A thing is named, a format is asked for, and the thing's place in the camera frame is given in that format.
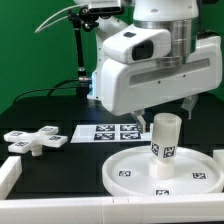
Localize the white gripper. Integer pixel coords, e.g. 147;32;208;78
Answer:
101;36;222;133

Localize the white round table top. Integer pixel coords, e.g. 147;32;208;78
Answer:
102;146;224;196

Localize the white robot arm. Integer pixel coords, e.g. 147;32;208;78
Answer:
73;0;222;133

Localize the white right fence block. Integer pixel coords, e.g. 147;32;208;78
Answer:
213;149;224;173

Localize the white fence block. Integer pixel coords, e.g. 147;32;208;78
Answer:
0;156;22;200
213;149;224;173

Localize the white marker tag plate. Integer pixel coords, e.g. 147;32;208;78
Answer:
71;124;152;143

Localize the white front fence bar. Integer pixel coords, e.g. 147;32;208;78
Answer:
0;193;224;224

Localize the white cross-shaped table base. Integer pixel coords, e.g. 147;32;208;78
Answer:
4;126;68;156

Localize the white left fence block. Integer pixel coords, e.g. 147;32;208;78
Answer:
0;156;22;200

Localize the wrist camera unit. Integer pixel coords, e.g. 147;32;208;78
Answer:
103;25;171;64

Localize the black cable on table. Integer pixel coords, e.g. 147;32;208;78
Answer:
13;78;84;103

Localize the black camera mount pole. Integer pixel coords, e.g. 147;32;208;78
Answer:
68;7;99;98

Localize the white curved cable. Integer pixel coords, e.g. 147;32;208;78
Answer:
34;3;84;34

